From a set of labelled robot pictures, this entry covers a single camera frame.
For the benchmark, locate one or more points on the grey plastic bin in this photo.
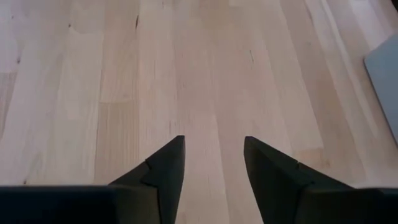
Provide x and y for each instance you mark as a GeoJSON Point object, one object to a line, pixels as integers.
{"type": "Point", "coordinates": [387, 81]}

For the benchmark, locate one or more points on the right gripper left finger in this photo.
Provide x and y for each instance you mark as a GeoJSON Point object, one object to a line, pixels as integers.
{"type": "Point", "coordinates": [166, 174]}

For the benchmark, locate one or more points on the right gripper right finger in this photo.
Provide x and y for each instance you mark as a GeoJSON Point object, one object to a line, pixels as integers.
{"type": "Point", "coordinates": [273, 177]}

